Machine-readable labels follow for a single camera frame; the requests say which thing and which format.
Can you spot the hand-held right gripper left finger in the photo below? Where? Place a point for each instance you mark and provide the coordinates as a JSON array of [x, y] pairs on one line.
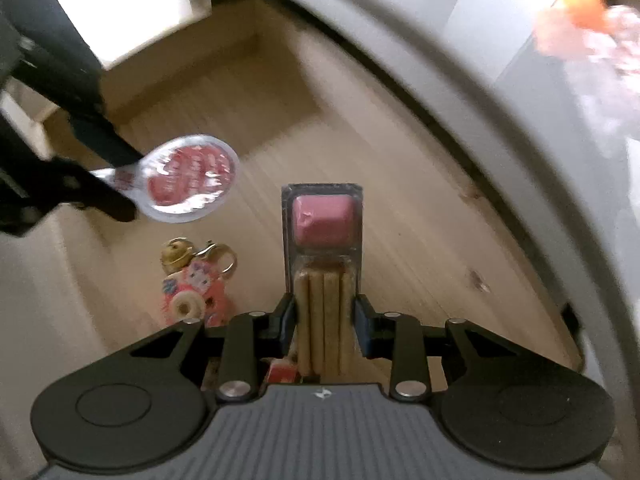
[[286, 327]]

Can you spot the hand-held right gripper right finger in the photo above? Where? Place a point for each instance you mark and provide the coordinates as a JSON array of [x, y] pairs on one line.
[[362, 327]]

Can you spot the pink clear plastic packet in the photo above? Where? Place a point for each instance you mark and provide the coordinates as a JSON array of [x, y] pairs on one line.
[[610, 80]]

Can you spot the red lidded jelly cup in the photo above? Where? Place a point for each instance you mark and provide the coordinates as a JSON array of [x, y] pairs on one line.
[[185, 175]]

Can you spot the wooden drawer with white front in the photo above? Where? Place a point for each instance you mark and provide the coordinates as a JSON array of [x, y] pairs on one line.
[[410, 240]]

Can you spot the pink yellow cupcake toy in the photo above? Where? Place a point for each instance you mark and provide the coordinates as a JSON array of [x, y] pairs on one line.
[[322, 220]]

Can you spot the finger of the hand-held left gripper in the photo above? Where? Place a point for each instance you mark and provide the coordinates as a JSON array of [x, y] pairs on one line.
[[107, 135], [100, 192]]

